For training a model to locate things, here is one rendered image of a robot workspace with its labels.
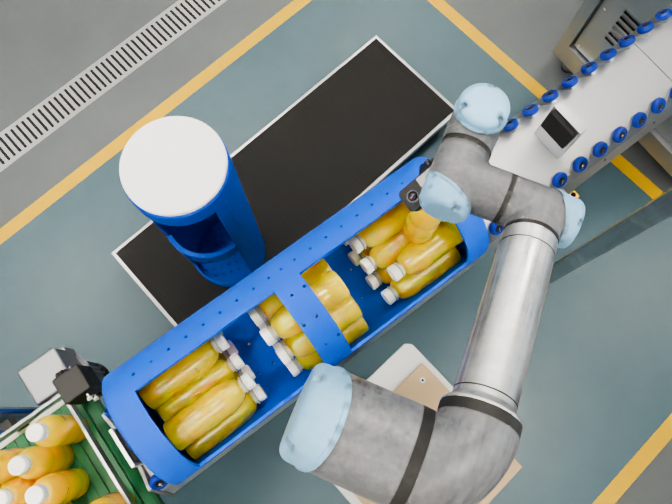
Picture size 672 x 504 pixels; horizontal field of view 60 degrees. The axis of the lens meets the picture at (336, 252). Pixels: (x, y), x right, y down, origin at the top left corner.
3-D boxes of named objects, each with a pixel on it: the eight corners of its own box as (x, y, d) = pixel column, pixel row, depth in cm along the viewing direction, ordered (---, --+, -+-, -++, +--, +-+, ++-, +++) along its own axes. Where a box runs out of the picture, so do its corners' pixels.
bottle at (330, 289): (342, 288, 133) (274, 339, 130) (327, 265, 130) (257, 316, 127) (355, 299, 127) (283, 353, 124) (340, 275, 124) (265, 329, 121)
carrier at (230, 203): (187, 230, 237) (204, 296, 230) (108, 132, 152) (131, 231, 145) (255, 211, 239) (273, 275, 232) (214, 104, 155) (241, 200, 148)
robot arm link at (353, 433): (373, 470, 109) (400, 525, 56) (300, 437, 111) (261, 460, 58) (396, 409, 112) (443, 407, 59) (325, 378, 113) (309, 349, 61)
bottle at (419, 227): (438, 222, 135) (454, 192, 116) (427, 249, 133) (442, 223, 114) (409, 210, 135) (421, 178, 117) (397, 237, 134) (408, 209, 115)
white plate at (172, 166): (108, 131, 151) (110, 133, 152) (131, 228, 144) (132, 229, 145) (212, 103, 153) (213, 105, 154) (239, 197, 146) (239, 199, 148)
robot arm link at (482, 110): (448, 119, 80) (469, 69, 82) (434, 153, 91) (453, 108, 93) (502, 139, 79) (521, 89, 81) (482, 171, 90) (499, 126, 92)
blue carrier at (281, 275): (468, 261, 153) (507, 240, 125) (189, 471, 139) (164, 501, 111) (403, 176, 156) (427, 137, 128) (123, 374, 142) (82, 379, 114)
